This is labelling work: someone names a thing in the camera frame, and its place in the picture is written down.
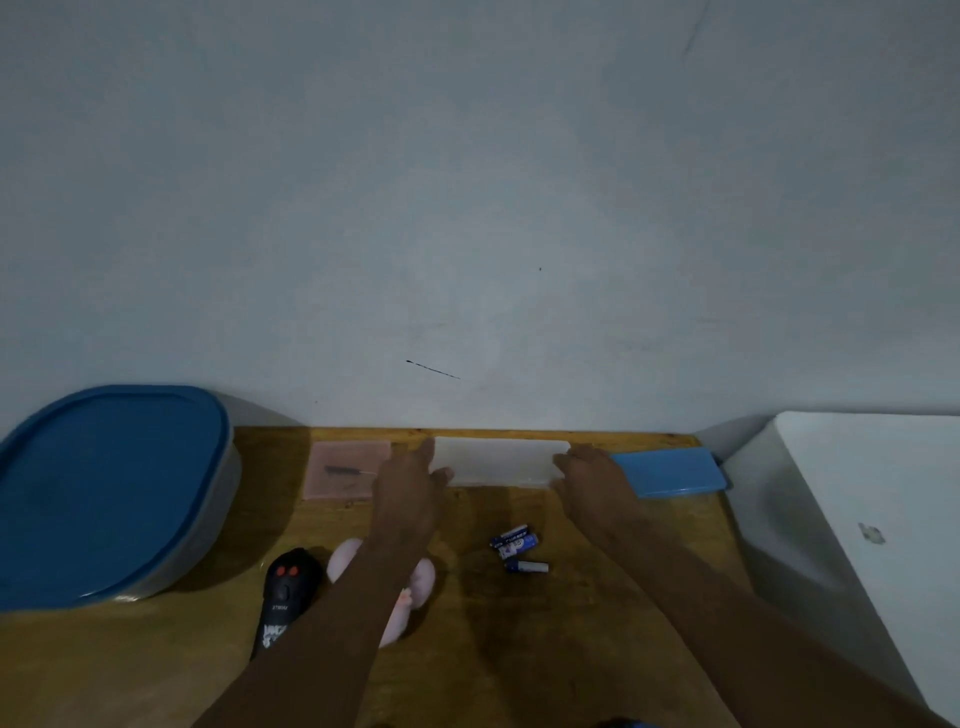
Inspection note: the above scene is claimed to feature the white cabinet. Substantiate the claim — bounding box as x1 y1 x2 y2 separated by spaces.
719 410 960 725

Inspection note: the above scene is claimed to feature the black remote control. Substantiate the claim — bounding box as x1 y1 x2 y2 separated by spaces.
251 547 325 661

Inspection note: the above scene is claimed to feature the blue plastic case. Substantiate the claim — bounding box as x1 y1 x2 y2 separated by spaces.
608 446 729 500

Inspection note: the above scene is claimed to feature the blue battery pair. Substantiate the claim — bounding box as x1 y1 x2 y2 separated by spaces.
491 524 541 562

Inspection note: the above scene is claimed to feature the person's right forearm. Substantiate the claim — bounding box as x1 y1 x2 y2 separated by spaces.
596 513 954 728

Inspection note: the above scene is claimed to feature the pink transparent case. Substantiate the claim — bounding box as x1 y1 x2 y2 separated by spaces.
303 440 394 502

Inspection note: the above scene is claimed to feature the clear plastic case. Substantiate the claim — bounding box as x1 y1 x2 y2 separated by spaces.
433 437 573 489

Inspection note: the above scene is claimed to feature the blue container lid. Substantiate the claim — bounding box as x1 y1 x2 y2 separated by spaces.
0 385 231 613

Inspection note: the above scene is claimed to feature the person's right hand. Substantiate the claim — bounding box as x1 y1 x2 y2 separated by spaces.
551 443 646 545

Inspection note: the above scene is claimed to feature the person's left forearm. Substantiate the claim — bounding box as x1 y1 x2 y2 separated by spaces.
191 536 433 728

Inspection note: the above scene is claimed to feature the pink flower plush toy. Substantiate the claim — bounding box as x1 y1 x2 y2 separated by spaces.
326 537 436 650

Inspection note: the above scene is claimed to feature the person's left hand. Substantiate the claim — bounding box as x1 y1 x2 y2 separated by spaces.
367 437 455 556

